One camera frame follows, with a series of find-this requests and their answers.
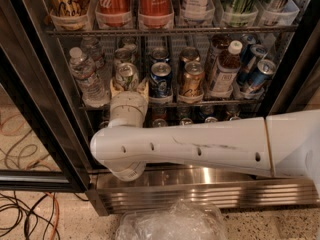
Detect front gold LaCroix can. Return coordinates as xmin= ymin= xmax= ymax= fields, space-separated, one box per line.
xmin=179 ymin=61 xmax=205 ymax=97

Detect rear water bottle middle shelf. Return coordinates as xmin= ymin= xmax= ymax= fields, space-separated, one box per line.
xmin=80 ymin=36 xmax=105 ymax=69

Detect middle Red Bull can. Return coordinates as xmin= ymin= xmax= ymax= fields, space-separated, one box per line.
xmin=236 ymin=44 xmax=267 ymax=86

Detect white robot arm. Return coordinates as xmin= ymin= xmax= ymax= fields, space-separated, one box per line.
xmin=90 ymin=79 xmax=320 ymax=192

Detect blue pepsi can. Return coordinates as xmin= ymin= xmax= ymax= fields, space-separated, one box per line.
xmin=149 ymin=47 xmax=170 ymax=64
xmin=149 ymin=62 xmax=172 ymax=98

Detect black cables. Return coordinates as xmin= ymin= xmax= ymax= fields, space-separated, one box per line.
xmin=0 ymin=190 xmax=61 ymax=240

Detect orange cable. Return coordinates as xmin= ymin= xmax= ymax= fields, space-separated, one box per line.
xmin=44 ymin=192 xmax=61 ymax=240

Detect left glass fridge door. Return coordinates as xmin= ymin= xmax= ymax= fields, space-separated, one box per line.
xmin=0 ymin=47 xmax=88 ymax=194

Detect rear blue Pepsi can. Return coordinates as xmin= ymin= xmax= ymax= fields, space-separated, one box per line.
xmin=149 ymin=47 xmax=170 ymax=64

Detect front water bottle middle shelf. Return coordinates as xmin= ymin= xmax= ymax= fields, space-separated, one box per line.
xmin=69 ymin=47 xmax=109 ymax=108

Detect right glass fridge door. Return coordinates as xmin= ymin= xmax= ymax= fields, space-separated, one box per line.
xmin=260 ymin=19 xmax=320 ymax=116

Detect blue can bottom shelf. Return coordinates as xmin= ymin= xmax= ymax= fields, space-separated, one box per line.
xmin=204 ymin=116 xmax=218 ymax=123

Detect stainless steel fridge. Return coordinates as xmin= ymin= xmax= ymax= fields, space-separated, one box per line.
xmin=0 ymin=0 xmax=319 ymax=216

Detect gold can bottom shelf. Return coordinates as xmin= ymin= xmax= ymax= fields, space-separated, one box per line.
xmin=229 ymin=116 xmax=241 ymax=121

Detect front blue Pepsi can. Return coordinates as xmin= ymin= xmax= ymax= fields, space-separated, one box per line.
xmin=149 ymin=62 xmax=172 ymax=98

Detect water bottle shelf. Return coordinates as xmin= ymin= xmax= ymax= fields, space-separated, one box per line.
xmin=69 ymin=47 xmax=109 ymax=108
xmin=80 ymin=36 xmax=105 ymax=69

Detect white labelled bottle top shelf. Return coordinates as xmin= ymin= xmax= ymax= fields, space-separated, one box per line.
xmin=181 ymin=0 xmax=209 ymax=21

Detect red can bottom shelf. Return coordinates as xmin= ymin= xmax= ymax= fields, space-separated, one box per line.
xmin=152 ymin=118 xmax=168 ymax=128

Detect brown tea bottle white cap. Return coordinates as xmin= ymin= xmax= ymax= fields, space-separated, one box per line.
xmin=208 ymin=40 xmax=242 ymax=98

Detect coca-cola can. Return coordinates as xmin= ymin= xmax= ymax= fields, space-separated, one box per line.
xmin=139 ymin=0 xmax=171 ymax=28
xmin=97 ymin=0 xmax=131 ymax=27

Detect clear plastic bag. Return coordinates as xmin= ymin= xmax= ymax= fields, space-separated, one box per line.
xmin=115 ymin=200 xmax=227 ymax=240

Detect glass fridge door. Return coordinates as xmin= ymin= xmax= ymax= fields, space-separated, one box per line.
xmin=260 ymin=19 xmax=320 ymax=116
xmin=0 ymin=47 xmax=88 ymax=194

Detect rear gold LaCroix can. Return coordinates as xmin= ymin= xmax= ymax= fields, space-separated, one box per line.
xmin=179 ymin=47 xmax=201 ymax=68

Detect silver green can bottom shelf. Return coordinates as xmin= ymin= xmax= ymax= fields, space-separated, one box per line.
xmin=179 ymin=118 xmax=193 ymax=125

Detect left Coca-Cola can top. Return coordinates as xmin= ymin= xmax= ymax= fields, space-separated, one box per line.
xmin=97 ymin=0 xmax=131 ymax=27

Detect right Coca-Cola can top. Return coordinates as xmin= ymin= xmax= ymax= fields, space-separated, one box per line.
xmin=139 ymin=0 xmax=171 ymax=28

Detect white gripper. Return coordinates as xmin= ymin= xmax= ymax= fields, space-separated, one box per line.
xmin=108 ymin=78 xmax=149 ymax=128

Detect front blue Red Bull can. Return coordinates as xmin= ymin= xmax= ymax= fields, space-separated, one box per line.
xmin=241 ymin=59 xmax=276 ymax=94

